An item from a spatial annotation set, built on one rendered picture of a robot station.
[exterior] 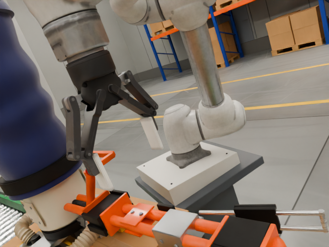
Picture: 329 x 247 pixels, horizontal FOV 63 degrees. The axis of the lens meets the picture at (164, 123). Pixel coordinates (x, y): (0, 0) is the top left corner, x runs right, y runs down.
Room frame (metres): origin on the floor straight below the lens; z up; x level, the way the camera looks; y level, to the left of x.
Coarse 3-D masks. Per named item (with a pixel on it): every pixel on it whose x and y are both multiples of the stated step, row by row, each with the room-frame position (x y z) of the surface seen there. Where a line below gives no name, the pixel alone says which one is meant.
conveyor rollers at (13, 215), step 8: (0, 208) 2.32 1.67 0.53; (8, 208) 2.21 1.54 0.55; (0, 216) 2.15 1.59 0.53; (8, 216) 2.05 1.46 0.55; (16, 216) 2.00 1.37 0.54; (0, 224) 1.98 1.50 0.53; (8, 224) 1.94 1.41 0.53; (0, 232) 1.82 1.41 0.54; (8, 232) 1.78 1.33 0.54; (0, 240) 1.73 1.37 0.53; (8, 240) 1.68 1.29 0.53
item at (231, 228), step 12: (228, 216) 0.38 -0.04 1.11; (216, 228) 0.36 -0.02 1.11; (228, 228) 0.35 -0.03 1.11; (240, 228) 0.34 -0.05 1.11; (252, 228) 0.33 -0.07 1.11; (264, 228) 0.32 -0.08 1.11; (276, 228) 0.32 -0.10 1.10; (216, 240) 0.34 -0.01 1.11; (228, 240) 0.33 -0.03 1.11; (240, 240) 0.32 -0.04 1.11; (252, 240) 0.31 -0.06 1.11; (264, 240) 0.30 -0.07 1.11
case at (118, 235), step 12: (96, 192) 1.00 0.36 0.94; (156, 204) 0.76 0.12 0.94; (36, 228) 0.90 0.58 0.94; (12, 240) 0.88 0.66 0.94; (72, 240) 0.74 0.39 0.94; (96, 240) 0.69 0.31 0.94; (108, 240) 0.67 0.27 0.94; (120, 240) 0.65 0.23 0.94; (132, 240) 0.63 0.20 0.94; (144, 240) 0.61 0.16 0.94
